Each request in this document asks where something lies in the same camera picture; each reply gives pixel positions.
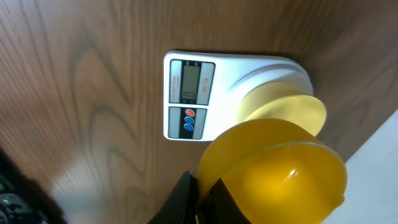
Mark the yellow measuring scoop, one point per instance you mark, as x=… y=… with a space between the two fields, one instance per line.
x=275 y=172

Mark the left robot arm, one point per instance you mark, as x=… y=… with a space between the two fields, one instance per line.
x=22 y=201

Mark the pale yellow plastic bowl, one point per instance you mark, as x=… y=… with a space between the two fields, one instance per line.
x=279 y=100

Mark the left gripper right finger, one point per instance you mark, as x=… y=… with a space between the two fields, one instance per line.
x=220 y=208

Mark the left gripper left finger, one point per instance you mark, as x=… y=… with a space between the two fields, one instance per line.
x=180 y=205

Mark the white digital kitchen scale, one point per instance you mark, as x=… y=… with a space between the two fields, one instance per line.
x=202 y=91

